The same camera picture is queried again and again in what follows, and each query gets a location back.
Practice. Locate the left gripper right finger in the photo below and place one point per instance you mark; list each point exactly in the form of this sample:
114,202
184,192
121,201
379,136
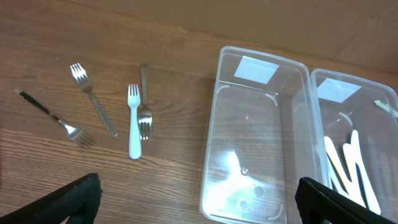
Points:
317,203

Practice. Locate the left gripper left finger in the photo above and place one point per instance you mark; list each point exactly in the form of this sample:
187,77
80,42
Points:
76,202

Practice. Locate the yellow plastic knife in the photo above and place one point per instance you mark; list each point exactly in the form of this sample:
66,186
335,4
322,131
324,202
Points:
351,191

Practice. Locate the white plastic knife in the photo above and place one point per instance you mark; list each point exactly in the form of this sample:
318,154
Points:
359,187

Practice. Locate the black-handled metal fork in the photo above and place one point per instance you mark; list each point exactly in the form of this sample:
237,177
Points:
75,134

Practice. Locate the long silver metal fork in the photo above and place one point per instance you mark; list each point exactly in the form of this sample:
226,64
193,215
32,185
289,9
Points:
85,85

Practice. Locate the cream plastic knife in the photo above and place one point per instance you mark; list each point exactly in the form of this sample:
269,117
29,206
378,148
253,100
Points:
385,107

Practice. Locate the left clear plastic container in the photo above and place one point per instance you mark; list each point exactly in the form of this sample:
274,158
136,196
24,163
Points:
262,139

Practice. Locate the clear plastic container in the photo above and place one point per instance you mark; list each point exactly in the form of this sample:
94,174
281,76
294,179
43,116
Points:
262,139
346,103

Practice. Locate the right clear plastic container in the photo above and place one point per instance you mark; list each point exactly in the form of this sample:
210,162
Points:
346,103

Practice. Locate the thick white plastic fork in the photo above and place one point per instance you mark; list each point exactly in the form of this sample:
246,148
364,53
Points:
133,102

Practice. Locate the short silver metal fork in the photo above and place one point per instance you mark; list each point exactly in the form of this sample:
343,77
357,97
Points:
144,113

